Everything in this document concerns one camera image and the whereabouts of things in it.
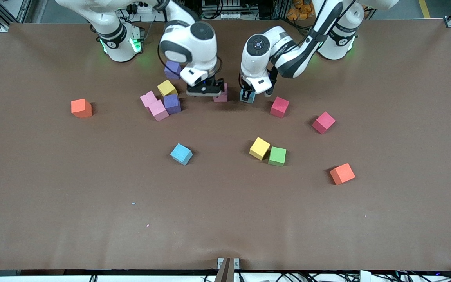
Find pink foam block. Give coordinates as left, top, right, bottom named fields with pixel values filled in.
left=213, top=83, right=228, bottom=103
left=140, top=91, right=158, bottom=109
left=148, top=100, right=170, bottom=122

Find purple foam block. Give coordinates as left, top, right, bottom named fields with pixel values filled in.
left=164, top=94, right=182, bottom=115
left=164, top=61, right=182, bottom=80

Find yellow foam block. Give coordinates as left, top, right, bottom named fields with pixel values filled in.
left=249, top=137, right=271, bottom=161
left=157, top=80, right=179, bottom=97

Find red foam block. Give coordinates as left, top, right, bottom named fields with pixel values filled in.
left=312, top=111, right=336, bottom=135
left=270, top=96, right=290, bottom=119

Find green foam block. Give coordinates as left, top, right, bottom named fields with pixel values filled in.
left=268, top=146, right=287, bottom=167

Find orange mesh bag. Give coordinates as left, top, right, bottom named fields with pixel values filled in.
left=287, top=0, right=320, bottom=21

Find orange foam block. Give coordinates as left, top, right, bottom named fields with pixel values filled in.
left=330, top=163, right=356, bottom=186
left=71, top=98, right=93, bottom=119

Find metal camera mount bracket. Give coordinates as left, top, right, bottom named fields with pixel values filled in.
left=217, top=257, right=240, bottom=282

